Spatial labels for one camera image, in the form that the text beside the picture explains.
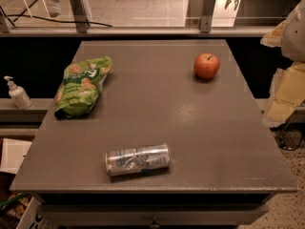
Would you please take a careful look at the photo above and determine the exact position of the white pump dispenser bottle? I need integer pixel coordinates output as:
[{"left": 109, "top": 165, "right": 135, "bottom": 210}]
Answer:
[{"left": 4, "top": 75, "right": 31, "bottom": 109}]

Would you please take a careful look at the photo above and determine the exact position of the white cardboard box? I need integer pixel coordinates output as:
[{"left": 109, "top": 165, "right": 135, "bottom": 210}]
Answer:
[{"left": 0, "top": 138, "right": 31, "bottom": 175}]

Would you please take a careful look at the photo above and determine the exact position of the white printed box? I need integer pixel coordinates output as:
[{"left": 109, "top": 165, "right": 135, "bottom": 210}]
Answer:
[{"left": 16, "top": 198, "right": 59, "bottom": 229}]

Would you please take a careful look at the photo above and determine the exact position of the right metal railing post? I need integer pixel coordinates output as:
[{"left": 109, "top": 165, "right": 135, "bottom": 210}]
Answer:
[{"left": 200, "top": 0, "right": 216, "bottom": 33}]

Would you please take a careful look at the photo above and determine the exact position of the black cable on floor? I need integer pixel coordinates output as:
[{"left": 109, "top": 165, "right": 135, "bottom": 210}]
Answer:
[{"left": 0, "top": 0, "right": 113, "bottom": 29}]

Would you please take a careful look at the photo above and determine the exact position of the black cables right floor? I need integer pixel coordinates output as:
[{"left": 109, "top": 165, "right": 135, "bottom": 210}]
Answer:
[{"left": 274, "top": 122, "right": 305, "bottom": 152}]

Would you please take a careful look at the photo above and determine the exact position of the metal railing post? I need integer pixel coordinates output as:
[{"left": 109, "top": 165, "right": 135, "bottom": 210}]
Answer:
[
  {"left": 200, "top": 0, "right": 216, "bottom": 33},
  {"left": 70, "top": 0, "right": 92, "bottom": 33}
]

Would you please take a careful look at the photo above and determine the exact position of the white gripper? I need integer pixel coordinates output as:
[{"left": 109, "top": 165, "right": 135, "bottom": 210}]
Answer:
[{"left": 262, "top": 62, "right": 305, "bottom": 128}]

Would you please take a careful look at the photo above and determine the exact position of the silver redbull can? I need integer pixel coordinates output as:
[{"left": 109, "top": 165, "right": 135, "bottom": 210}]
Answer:
[{"left": 105, "top": 144, "right": 171, "bottom": 177}]

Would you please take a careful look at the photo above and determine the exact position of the green snack bag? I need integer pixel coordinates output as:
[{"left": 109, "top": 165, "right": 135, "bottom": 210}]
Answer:
[{"left": 54, "top": 56, "right": 113, "bottom": 118}]

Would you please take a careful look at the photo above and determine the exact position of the left metal railing post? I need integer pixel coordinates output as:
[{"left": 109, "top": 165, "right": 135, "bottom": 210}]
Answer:
[{"left": 70, "top": 0, "right": 92, "bottom": 33}]

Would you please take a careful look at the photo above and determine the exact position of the grey table drawer front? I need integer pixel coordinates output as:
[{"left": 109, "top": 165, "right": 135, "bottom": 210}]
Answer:
[{"left": 37, "top": 205, "right": 268, "bottom": 227}]

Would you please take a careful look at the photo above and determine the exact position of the red apple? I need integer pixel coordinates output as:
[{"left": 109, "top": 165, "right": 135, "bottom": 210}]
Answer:
[{"left": 193, "top": 52, "right": 220, "bottom": 80}]

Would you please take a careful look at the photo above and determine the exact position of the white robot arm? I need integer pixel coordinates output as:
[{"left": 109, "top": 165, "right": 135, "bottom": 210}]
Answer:
[{"left": 260, "top": 0, "right": 305, "bottom": 128}]

